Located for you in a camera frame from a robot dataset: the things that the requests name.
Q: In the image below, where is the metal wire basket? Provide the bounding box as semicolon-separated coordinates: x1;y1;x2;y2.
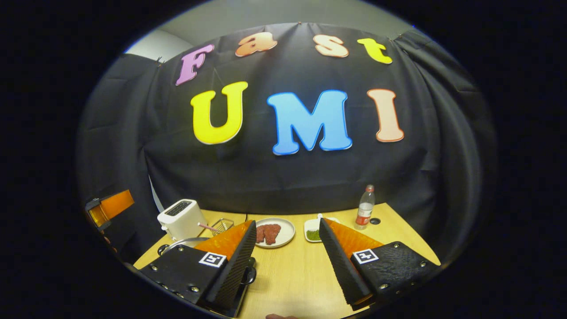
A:
208;218;234;235

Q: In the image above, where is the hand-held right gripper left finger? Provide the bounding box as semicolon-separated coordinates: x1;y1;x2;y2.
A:
140;220;257;311

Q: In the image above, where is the white toaster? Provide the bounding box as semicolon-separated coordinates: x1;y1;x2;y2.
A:
157;199;208;242

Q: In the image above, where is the steel pot with black handle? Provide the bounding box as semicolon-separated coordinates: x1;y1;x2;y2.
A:
157;237;257;286

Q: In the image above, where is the black backdrop cloth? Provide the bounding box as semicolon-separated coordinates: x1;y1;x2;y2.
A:
75;22;499;266

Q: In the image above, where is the white round plate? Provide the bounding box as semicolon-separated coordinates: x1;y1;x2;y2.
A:
255;217;296;249

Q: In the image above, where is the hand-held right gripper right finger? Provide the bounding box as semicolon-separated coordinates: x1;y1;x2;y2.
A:
319;217;441;311

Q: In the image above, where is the white divided dish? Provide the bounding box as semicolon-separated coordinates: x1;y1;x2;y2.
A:
304;214;339;243

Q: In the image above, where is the black induction cooktop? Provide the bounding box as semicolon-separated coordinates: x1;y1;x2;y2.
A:
224;284;249;318

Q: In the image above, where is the clear plastic water bottle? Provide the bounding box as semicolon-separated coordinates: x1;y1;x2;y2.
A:
354;185;376;230

